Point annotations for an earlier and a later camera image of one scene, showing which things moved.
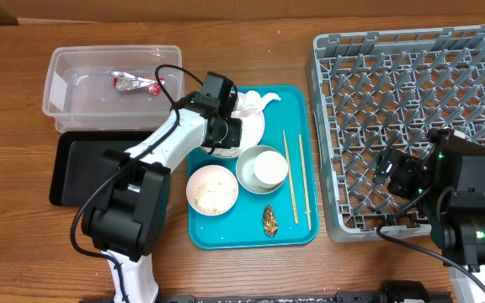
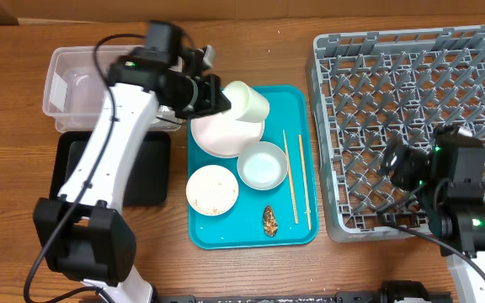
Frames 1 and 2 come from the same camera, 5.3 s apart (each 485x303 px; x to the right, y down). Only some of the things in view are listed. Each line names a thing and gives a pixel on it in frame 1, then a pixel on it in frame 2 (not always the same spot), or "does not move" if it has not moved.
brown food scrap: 269,221 does not move
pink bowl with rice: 212,189 does not move
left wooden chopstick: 290,176 does not move
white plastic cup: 270,169 → 247,104
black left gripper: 234,136 → 210,92
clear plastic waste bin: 103,88 does not move
